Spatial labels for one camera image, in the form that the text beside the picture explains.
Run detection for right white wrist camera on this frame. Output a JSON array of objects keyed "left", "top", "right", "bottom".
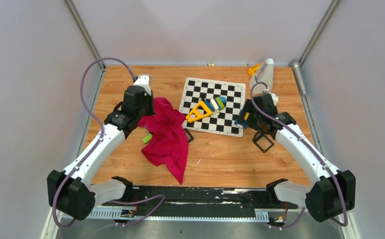
[{"left": 269, "top": 92, "right": 279, "bottom": 106}]

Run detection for black white chessboard mat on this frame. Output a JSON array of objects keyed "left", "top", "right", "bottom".
[{"left": 179, "top": 77, "right": 246, "bottom": 137}]

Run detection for magenta red garment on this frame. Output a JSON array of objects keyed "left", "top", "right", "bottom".
[{"left": 139, "top": 97, "right": 188, "bottom": 184}]

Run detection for green rectangular block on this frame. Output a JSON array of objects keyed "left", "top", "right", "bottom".
[{"left": 142, "top": 133, "right": 153, "bottom": 144}]

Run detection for yellow triangle block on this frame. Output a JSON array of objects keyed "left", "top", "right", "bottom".
[{"left": 185, "top": 101, "right": 213, "bottom": 123}]

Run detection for yellow toy behind metronome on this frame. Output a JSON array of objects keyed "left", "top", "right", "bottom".
[{"left": 248, "top": 62, "right": 261, "bottom": 76}]

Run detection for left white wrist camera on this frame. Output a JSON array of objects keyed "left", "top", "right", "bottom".
[{"left": 133, "top": 74, "right": 152, "bottom": 95}]

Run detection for yellow blue toy bricks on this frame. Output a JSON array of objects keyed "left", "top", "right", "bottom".
[{"left": 235, "top": 111, "right": 250, "bottom": 128}]

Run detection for white metronome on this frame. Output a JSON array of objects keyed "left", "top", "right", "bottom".
[{"left": 249, "top": 58, "right": 274, "bottom": 94}]

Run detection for grey metal pipe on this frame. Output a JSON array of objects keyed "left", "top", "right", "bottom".
[{"left": 290, "top": 60, "right": 306, "bottom": 96}]

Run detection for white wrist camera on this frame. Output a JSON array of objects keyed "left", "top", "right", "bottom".
[
  {"left": 269, "top": 92, "right": 279, "bottom": 106},
  {"left": 133, "top": 74, "right": 152, "bottom": 95}
]

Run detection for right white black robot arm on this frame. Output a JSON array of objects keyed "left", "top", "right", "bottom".
[{"left": 235, "top": 93, "right": 356, "bottom": 222}]

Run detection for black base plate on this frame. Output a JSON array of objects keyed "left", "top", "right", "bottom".
[{"left": 120, "top": 186, "right": 297, "bottom": 219}]

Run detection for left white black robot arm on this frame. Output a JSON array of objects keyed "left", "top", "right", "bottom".
[{"left": 47, "top": 85, "right": 154, "bottom": 221}]

